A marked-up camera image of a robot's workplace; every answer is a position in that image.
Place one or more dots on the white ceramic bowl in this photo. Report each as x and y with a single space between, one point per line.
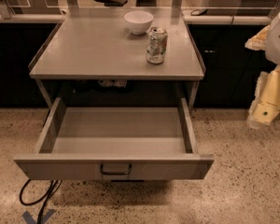
138 22

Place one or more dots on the black chair armrest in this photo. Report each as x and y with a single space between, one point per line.
113 3

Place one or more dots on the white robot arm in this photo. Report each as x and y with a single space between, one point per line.
272 50

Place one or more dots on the grey metal cabinet table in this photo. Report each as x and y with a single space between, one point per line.
93 43

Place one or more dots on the silver soda can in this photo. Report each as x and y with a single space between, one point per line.
156 45

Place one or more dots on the grey top drawer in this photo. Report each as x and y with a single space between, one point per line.
158 142

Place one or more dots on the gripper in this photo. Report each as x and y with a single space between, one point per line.
279 46

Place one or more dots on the crumpled paper under table top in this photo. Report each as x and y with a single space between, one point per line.
109 83

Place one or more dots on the black metal drawer handle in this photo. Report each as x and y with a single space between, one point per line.
113 170

